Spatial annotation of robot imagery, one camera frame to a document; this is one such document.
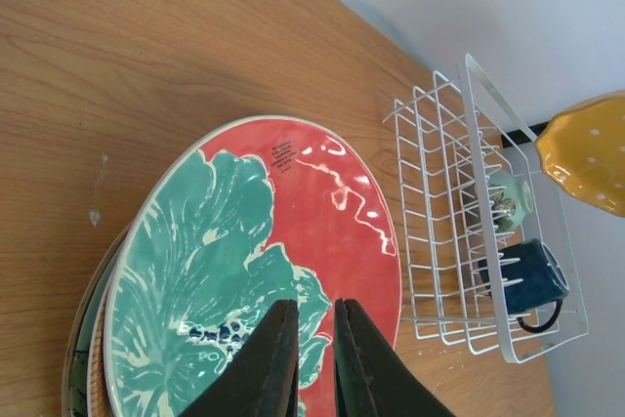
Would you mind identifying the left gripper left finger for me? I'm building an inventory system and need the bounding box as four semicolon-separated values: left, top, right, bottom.
183;300;299;417

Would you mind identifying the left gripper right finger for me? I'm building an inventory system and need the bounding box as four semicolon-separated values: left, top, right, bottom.
333;299;452;416

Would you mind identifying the dark blue mug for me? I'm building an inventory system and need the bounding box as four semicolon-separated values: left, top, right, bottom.
499;238;570;334

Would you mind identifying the green floral small bowl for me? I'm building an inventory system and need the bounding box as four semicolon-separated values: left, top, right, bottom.
487;170;534;232

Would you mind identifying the yellow polka dot plate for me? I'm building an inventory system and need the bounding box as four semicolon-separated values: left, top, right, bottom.
534;90;624;218

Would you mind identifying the wooden ribbed plate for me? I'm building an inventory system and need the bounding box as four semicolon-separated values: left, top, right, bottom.
87;289;113;417

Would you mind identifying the red floral plate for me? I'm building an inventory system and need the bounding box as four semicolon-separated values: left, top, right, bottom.
104;115;402;416

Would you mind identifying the striped large bowl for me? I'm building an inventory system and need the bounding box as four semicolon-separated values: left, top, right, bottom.
61;226;129;416

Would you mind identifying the white wire dish rack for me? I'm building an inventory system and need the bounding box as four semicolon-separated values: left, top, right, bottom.
386;56;589;364

